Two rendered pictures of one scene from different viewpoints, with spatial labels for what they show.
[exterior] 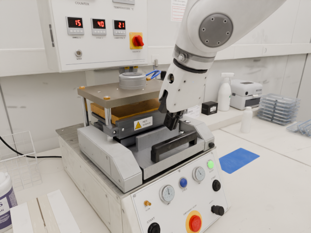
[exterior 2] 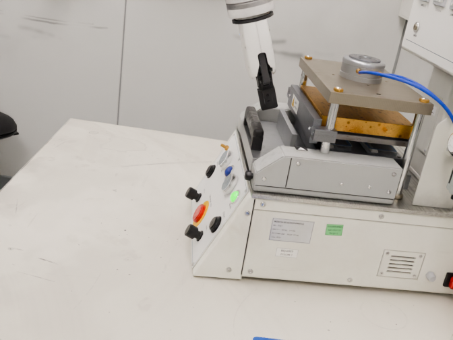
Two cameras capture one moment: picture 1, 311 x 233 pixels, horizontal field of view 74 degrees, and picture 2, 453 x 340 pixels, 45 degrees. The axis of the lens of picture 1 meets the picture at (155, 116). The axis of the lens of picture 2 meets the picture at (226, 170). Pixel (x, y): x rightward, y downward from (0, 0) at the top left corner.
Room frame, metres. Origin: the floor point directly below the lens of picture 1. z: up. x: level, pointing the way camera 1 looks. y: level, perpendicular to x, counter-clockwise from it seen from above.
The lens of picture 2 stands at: (0.99, -0.92, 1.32)
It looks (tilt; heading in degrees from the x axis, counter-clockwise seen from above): 23 degrees down; 123
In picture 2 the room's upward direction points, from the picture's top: 9 degrees clockwise
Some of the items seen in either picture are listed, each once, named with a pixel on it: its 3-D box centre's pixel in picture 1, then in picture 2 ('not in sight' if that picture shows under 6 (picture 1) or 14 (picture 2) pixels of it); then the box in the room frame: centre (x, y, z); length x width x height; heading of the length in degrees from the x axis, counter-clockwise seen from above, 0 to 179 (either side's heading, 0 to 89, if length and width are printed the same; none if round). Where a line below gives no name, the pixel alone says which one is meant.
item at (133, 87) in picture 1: (132, 92); (375, 96); (0.65, 0.07, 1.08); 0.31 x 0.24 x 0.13; 130
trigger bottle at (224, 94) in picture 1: (225, 91); not in sight; (1.35, -0.46, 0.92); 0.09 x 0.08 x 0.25; 85
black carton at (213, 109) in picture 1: (209, 107); not in sight; (1.27, -0.35, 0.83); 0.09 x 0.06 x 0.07; 125
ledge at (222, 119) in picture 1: (208, 115); not in sight; (1.29, -0.36, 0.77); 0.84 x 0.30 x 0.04; 125
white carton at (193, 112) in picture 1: (180, 113); not in sight; (1.17, -0.15, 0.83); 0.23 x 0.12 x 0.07; 133
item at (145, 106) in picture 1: (135, 100); (355, 101); (0.62, 0.06, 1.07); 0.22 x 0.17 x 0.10; 130
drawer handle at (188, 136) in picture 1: (175, 144); (253, 127); (0.47, -0.05, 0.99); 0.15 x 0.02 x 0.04; 130
